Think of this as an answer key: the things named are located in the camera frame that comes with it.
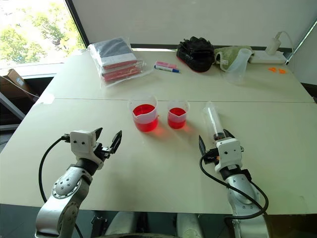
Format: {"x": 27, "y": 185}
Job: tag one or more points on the black window frame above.
{"x": 78, "y": 22}

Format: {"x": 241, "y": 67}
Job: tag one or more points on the blue capped marker pen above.
{"x": 166, "y": 69}

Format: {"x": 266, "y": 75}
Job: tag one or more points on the brown cardboard box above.
{"x": 15, "y": 85}

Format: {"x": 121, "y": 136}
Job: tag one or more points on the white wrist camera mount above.
{"x": 80, "y": 145}
{"x": 229, "y": 151}

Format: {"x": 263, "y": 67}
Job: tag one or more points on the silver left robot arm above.
{"x": 67, "y": 188}

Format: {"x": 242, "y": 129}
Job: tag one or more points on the black fabric bundle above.
{"x": 195, "y": 54}

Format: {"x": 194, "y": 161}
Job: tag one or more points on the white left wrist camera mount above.
{"x": 80, "y": 145}

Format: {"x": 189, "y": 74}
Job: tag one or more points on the silver metal rod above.
{"x": 301, "y": 42}

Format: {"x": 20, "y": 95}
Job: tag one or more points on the white metal frame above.
{"x": 11, "y": 106}

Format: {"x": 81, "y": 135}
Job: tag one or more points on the empty clear plastic beaker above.
{"x": 236, "y": 73}

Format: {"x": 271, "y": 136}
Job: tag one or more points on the white power strip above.
{"x": 267, "y": 58}

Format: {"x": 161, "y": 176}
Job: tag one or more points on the grey rounded shape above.
{"x": 121, "y": 225}
{"x": 189, "y": 225}

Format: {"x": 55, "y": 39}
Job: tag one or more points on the white plug adapter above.
{"x": 272, "y": 44}

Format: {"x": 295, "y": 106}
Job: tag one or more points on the clear bag of folded packs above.
{"x": 116, "y": 57}

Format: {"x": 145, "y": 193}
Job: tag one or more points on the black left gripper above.
{"x": 104, "y": 151}

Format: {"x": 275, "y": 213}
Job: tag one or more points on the large beaker red liquid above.
{"x": 144, "y": 120}

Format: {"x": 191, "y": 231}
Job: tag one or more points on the small orange plastic piece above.
{"x": 281, "y": 71}
{"x": 272, "y": 69}

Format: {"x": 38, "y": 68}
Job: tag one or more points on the green cloth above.
{"x": 226, "y": 55}

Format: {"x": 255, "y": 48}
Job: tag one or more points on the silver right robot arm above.
{"x": 240, "y": 188}

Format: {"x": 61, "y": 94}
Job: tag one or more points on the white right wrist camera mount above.
{"x": 229, "y": 151}

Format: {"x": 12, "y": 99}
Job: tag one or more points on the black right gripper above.
{"x": 211, "y": 156}

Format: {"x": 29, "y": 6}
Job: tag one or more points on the pink marker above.
{"x": 164, "y": 64}

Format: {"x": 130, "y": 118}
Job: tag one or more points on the small beaker red liquid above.
{"x": 177, "y": 120}

